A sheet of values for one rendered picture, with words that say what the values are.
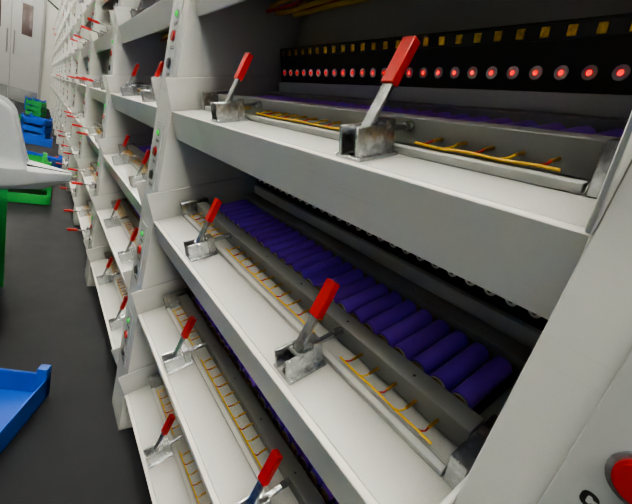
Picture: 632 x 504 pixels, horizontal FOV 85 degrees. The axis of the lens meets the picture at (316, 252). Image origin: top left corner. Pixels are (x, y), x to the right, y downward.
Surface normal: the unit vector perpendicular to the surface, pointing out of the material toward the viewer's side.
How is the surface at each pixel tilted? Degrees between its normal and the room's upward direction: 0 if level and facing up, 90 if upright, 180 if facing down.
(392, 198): 111
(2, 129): 90
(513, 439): 90
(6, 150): 90
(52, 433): 0
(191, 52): 90
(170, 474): 20
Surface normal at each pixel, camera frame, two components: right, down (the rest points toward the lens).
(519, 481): -0.77, -0.05
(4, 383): 0.16, 0.31
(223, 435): 0.00, -0.88
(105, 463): 0.28, -0.93
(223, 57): 0.58, 0.38
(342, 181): -0.81, 0.28
